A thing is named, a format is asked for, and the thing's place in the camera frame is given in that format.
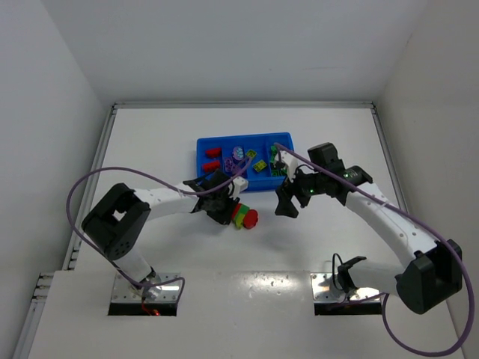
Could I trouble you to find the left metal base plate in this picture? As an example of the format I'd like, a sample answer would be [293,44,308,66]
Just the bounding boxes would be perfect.
[108,273,185,317]

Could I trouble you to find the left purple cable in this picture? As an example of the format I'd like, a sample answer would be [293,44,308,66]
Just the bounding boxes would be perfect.
[66,155,252,300]

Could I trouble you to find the blue divided plastic bin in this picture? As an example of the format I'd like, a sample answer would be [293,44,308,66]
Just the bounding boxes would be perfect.
[196,132,293,191]

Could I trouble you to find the purple paw print lego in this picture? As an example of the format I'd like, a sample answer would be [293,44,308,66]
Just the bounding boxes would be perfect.
[232,146,245,161]

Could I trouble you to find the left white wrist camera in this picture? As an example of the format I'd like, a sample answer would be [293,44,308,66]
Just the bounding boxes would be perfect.
[228,177,248,198]

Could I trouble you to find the striped red green lego stack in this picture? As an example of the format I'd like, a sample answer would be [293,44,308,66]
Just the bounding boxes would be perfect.
[231,203,259,230]

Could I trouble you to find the metal base plate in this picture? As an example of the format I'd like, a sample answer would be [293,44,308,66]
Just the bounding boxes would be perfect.
[108,273,185,317]
[311,272,382,316]

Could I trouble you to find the purple cable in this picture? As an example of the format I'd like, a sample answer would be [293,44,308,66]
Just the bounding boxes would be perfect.
[66,155,252,300]
[273,142,473,356]

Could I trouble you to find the red lego piece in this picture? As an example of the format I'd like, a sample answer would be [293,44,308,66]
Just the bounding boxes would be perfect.
[205,147,222,159]

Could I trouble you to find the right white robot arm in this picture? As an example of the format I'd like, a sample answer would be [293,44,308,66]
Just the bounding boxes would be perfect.
[275,143,463,314]

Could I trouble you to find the red lego brick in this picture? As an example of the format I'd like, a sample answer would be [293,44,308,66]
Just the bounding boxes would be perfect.
[202,160,221,174]

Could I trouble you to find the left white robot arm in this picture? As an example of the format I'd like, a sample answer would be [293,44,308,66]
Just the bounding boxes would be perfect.
[82,170,248,292]

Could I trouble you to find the lime yellow lego brick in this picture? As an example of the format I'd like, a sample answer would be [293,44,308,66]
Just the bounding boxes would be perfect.
[253,160,267,173]

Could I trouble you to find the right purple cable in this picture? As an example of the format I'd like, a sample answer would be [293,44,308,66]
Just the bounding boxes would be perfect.
[273,142,473,356]

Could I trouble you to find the purple lego plate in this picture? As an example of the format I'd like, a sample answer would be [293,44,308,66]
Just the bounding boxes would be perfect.
[224,157,240,174]

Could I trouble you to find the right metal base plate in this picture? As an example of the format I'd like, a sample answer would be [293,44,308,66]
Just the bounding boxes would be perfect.
[311,272,382,316]

